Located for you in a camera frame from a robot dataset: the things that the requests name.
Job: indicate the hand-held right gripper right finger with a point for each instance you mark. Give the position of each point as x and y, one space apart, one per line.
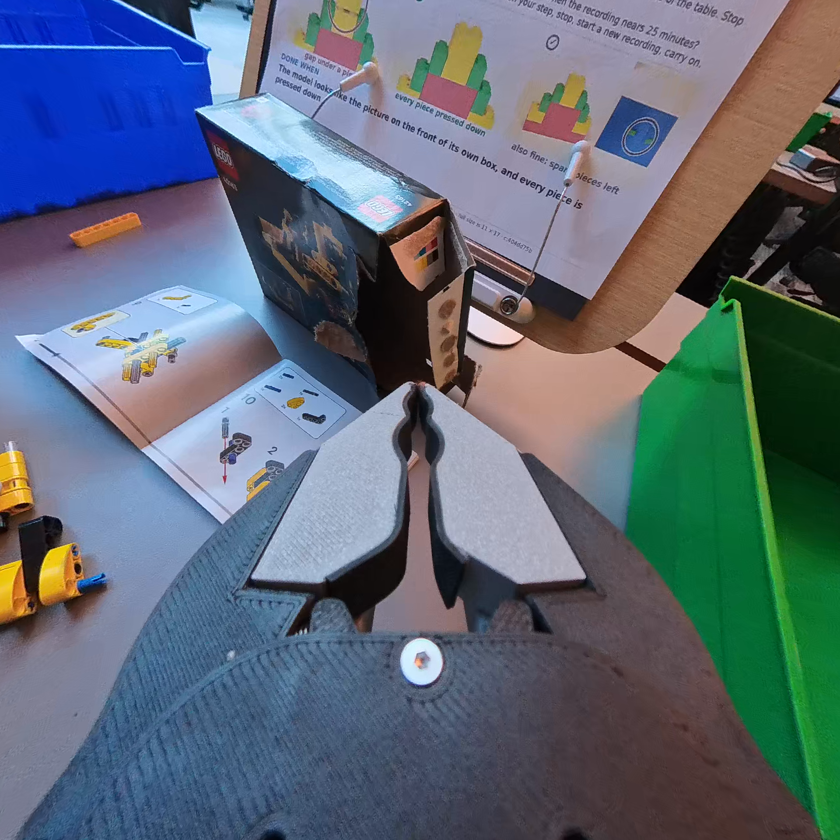
499 518

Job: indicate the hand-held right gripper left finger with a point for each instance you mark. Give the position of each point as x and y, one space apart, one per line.
341 512

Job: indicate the blue plastic bin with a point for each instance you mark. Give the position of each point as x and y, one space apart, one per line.
98 111

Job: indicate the lego instruction booklet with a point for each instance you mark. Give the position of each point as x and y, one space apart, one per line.
197 367

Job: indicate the yellow and black lego assembly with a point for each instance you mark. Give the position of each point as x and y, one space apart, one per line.
56 571

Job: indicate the black lego set box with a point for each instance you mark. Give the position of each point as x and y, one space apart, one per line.
295 216

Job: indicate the yellow lego connector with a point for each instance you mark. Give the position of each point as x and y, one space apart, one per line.
13 479

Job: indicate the orange lego beam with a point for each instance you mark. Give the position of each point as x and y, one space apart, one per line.
105 230

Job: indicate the metal stand base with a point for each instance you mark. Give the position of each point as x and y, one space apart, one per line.
492 331

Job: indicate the green plastic bin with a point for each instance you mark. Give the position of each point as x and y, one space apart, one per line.
709 525

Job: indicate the printed instruction sheet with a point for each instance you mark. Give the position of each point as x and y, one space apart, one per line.
525 164

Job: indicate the white tethered pin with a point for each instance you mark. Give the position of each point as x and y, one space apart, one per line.
359 74
577 161

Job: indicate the wooden board stand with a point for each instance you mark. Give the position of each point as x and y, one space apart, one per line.
722 197

